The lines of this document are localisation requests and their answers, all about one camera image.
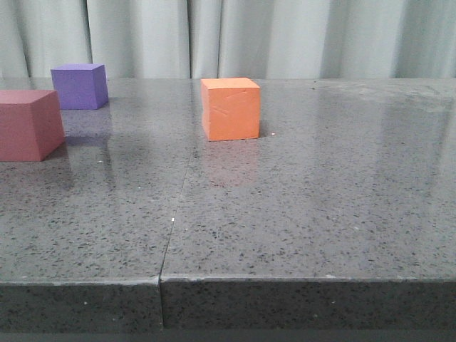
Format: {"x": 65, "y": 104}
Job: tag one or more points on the orange foam cube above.
{"x": 231, "y": 108}

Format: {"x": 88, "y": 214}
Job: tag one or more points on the pale grey-green curtain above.
{"x": 208, "y": 39}

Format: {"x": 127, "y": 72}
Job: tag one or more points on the purple foam cube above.
{"x": 80, "y": 86}

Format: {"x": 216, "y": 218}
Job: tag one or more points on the pink foam cube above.
{"x": 31, "y": 124}

